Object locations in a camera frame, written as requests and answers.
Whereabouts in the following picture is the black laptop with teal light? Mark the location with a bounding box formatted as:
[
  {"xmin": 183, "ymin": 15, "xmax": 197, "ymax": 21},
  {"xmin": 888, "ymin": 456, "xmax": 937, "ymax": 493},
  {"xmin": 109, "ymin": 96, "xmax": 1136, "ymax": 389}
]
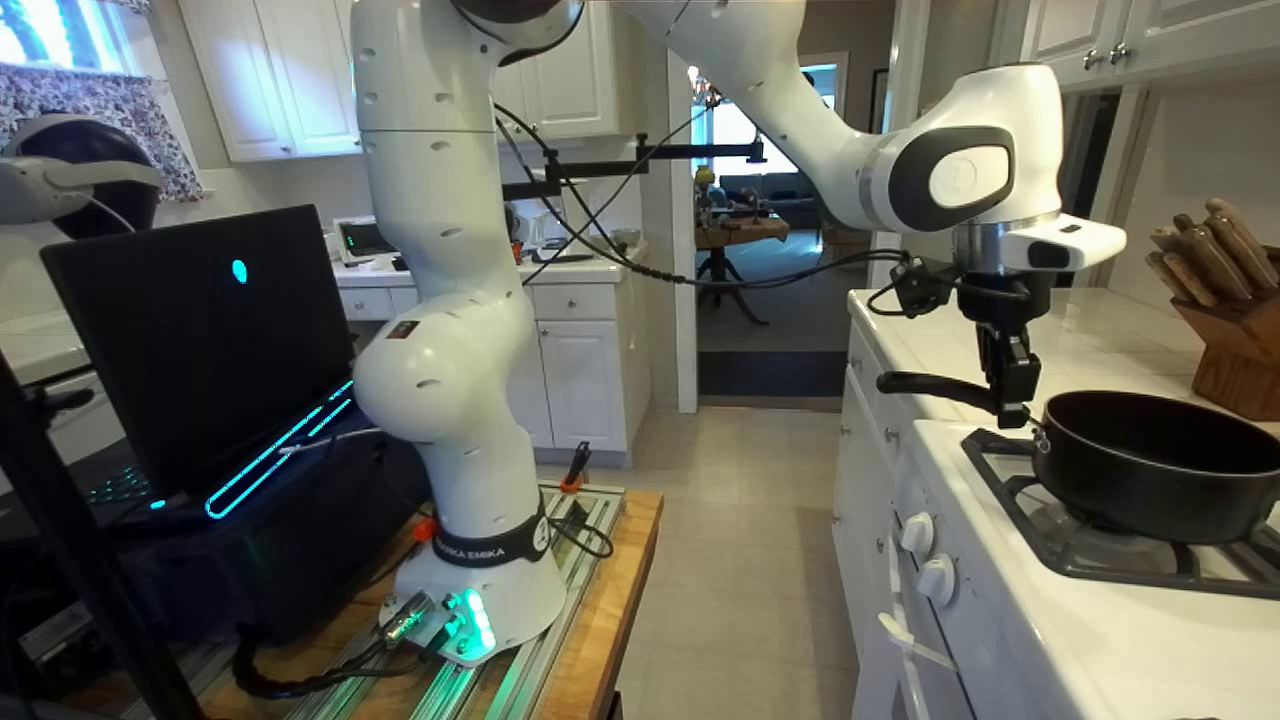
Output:
[{"xmin": 36, "ymin": 199, "xmax": 432, "ymax": 537}]

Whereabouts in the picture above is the chandelier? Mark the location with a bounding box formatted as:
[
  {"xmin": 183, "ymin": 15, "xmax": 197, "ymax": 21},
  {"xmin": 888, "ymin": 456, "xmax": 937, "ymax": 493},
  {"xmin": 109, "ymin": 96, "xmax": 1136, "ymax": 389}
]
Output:
[{"xmin": 683, "ymin": 55, "xmax": 733, "ymax": 107}]

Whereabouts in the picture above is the knife block with brown handles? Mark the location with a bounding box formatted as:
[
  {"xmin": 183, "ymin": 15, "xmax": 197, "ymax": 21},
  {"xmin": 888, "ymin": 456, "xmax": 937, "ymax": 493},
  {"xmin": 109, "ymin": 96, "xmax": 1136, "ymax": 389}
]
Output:
[{"xmin": 1144, "ymin": 196, "xmax": 1280, "ymax": 424}]

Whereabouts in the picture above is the thick black table cable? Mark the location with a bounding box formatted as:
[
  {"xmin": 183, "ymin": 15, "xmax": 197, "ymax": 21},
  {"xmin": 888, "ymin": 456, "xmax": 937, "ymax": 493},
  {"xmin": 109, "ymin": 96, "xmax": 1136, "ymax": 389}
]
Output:
[{"xmin": 229, "ymin": 618, "xmax": 454, "ymax": 705}]

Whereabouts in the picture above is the dark blue sofa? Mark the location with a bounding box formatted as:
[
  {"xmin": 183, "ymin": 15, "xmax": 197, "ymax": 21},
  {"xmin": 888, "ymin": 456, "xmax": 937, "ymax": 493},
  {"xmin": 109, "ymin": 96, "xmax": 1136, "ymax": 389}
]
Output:
[{"xmin": 716, "ymin": 174, "xmax": 831, "ymax": 232}]

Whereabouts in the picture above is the white gas stove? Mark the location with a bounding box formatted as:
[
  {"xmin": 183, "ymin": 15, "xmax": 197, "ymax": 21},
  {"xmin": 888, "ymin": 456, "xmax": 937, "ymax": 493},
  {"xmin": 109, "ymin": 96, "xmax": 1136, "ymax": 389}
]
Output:
[{"xmin": 854, "ymin": 395, "xmax": 1280, "ymax": 720}]

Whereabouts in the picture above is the red handled tool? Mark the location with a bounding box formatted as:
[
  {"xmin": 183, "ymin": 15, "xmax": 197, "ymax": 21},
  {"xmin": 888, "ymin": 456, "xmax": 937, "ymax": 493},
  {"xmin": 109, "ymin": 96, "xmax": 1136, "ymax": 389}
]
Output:
[{"xmin": 554, "ymin": 437, "xmax": 600, "ymax": 499}]

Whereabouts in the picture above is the black pot with long handle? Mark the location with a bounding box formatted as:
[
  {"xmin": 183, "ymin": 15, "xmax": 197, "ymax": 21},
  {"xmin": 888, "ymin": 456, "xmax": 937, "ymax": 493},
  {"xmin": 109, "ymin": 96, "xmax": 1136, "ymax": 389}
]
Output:
[{"xmin": 874, "ymin": 368, "xmax": 1280, "ymax": 549}]

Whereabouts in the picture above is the dark case under laptop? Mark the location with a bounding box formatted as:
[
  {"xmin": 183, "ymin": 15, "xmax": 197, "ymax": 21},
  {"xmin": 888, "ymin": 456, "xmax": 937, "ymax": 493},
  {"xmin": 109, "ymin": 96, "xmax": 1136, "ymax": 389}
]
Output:
[{"xmin": 113, "ymin": 424, "xmax": 437, "ymax": 654}]

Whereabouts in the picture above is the white stove knob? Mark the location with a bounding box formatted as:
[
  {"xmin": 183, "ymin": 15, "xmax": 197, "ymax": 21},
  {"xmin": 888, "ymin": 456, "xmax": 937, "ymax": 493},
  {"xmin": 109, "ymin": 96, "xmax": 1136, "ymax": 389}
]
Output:
[
  {"xmin": 913, "ymin": 553, "xmax": 962, "ymax": 612},
  {"xmin": 895, "ymin": 509, "xmax": 941, "ymax": 566}
]

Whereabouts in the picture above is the black camera boom rod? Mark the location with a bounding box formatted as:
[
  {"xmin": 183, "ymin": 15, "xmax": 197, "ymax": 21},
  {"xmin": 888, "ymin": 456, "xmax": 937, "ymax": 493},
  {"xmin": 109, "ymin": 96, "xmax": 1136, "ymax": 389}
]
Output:
[{"xmin": 502, "ymin": 129, "xmax": 772, "ymax": 204}]

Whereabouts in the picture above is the metal base plate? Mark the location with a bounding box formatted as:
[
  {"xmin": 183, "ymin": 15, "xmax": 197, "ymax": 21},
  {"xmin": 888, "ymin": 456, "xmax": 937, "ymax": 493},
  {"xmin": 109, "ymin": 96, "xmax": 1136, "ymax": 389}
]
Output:
[{"xmin": 378, "ymin": 480, "xmax": 633, "ymax": 720}]

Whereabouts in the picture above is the floral patterned curtain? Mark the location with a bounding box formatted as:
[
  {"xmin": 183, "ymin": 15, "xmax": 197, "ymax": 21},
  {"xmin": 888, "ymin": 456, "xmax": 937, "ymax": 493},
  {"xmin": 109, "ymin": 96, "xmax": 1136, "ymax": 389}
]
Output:
[{"xmin": 0, "ymin": 55, "xmax": 211, "ymax": 210}]

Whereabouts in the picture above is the white upper cabinet with handles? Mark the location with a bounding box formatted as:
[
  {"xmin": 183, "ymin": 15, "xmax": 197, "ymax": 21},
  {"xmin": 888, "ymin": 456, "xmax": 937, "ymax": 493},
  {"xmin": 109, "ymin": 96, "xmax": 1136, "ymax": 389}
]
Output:
[{"xmin": 986, "ymin": 0, "xmax": 1280, "ymax": 92}]

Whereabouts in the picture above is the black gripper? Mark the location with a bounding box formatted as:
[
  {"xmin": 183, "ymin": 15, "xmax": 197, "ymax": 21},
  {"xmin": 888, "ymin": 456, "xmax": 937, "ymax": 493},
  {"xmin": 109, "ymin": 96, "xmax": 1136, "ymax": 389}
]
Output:
[{"xmin": 955, "ymin": 269, "xmax": 1053, "ymax": 434}]

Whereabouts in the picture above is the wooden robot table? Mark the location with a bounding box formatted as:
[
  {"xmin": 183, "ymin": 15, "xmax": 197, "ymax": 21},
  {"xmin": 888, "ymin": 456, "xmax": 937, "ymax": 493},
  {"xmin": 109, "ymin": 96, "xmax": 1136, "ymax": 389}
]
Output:
[{"xmin": 197, "ymin": 480, "xmax": 667, "ymax": 720}]

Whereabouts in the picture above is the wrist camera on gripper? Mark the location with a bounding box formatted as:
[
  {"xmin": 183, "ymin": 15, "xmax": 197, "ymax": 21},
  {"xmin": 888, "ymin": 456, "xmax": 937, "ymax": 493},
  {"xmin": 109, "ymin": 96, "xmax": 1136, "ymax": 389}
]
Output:
[{"xmin": 994, "ymin": 215, "xmax": 1134, "ymax": 281}]

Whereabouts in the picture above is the black tripod stand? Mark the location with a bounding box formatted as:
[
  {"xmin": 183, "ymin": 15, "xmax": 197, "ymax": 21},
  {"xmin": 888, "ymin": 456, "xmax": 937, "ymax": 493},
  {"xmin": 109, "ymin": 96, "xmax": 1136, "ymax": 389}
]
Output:
[{"xmin": 0, "ymin": 352, "xmax": 211, "ymax": 720}]

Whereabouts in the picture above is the black cast iron stove grate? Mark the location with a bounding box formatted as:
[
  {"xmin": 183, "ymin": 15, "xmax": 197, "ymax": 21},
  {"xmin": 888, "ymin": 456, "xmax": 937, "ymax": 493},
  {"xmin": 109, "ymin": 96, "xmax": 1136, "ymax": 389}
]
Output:
[{"xmin": 955, "ymin": 424, "xmax": 1280, "ymax": 600}]

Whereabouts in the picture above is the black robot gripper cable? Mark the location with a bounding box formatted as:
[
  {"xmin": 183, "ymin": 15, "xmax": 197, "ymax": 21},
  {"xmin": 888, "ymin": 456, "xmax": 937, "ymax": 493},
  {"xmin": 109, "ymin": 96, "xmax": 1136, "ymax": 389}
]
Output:
[{"xmin": 491, "ymin": 103, "xmax": 962, "ymax": 319}]

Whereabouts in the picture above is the white lower cabinet with counter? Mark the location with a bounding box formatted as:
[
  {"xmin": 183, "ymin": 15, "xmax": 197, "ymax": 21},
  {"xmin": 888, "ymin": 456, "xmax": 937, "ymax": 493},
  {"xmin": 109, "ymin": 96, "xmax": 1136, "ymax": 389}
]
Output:
[{"xmin": 334, "ymin": 254, "xmax": 661, "ymax": 463}]

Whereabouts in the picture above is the wooden pedestal table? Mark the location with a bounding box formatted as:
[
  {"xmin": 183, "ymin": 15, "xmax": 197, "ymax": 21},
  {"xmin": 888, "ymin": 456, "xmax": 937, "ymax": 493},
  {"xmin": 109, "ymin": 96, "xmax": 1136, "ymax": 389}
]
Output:
[{"xmin": 691, "ymin": 214, "xmax": 793, "ymax": 334}]

